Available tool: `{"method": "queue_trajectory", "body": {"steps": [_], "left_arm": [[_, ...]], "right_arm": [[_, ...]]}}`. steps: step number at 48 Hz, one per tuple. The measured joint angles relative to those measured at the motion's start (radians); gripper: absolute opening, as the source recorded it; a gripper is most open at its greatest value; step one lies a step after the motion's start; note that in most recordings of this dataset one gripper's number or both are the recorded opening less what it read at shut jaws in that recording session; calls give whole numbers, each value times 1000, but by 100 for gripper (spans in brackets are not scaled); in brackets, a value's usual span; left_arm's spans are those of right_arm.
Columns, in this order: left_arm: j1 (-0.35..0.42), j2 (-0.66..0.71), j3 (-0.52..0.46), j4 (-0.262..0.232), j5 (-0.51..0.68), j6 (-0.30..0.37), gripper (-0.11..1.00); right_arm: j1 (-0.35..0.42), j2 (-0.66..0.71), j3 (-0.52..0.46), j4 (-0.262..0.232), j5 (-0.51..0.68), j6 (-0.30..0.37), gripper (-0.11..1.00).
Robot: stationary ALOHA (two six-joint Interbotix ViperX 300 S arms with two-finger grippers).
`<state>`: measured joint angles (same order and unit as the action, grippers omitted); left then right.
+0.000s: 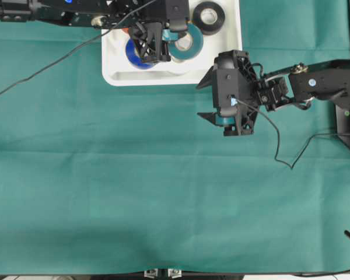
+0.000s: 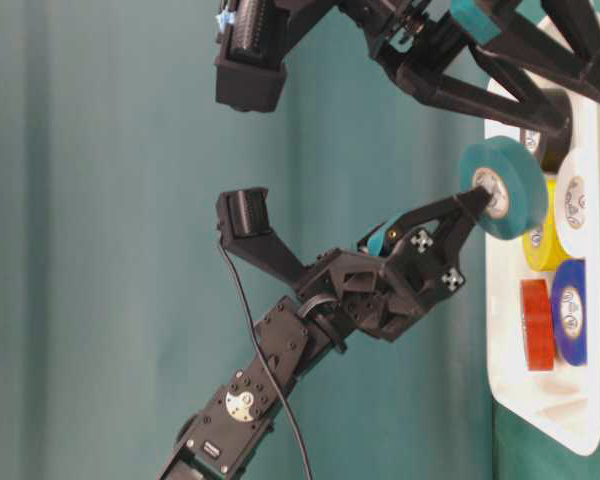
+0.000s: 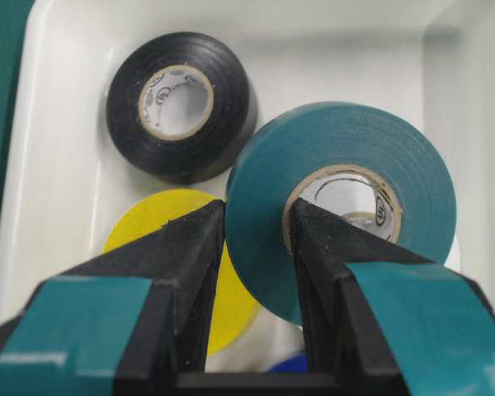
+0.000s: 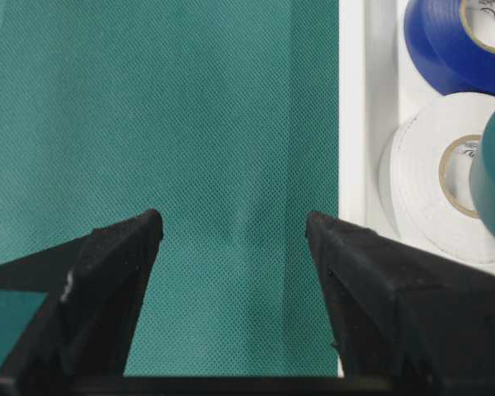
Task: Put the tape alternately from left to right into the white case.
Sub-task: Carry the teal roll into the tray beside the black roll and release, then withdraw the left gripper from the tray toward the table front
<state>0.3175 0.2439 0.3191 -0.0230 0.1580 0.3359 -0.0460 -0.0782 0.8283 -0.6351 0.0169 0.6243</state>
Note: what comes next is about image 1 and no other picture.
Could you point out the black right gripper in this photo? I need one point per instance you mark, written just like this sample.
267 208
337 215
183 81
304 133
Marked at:
239 96

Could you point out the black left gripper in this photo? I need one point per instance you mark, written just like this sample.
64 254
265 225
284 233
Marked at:
146 22

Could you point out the teal tape roll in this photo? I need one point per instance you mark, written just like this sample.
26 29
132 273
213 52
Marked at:
189 46

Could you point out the black tape roll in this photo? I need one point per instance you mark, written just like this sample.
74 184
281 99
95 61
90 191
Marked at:
209 17

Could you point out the blue tape roll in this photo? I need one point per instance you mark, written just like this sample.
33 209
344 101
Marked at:
133 57

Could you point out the white tape roll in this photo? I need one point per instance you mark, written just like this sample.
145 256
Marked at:
178 61

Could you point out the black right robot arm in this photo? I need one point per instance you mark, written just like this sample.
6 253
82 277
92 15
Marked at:
238 91

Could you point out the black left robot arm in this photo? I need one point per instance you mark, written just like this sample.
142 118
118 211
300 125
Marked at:
77 13

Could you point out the white plastic case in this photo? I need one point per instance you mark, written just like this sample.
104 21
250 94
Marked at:
118 71

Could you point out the metal table clamp right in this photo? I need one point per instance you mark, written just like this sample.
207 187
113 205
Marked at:
174 273

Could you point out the metal table clamp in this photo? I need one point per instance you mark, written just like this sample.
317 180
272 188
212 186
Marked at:
151 274
174 273

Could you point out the metal table clamp left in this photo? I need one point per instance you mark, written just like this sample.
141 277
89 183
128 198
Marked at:
151 274

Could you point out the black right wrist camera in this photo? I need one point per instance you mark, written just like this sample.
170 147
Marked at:
227 87

